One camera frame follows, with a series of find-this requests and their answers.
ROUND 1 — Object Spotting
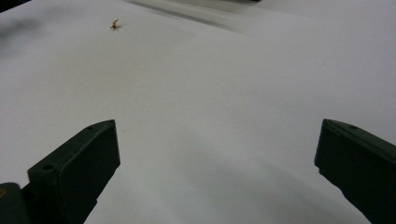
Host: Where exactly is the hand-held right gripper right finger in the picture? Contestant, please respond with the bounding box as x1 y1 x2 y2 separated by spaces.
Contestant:
314 118 396 224

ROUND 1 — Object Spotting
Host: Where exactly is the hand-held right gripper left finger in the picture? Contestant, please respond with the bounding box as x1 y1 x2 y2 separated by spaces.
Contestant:
21 119 121 224

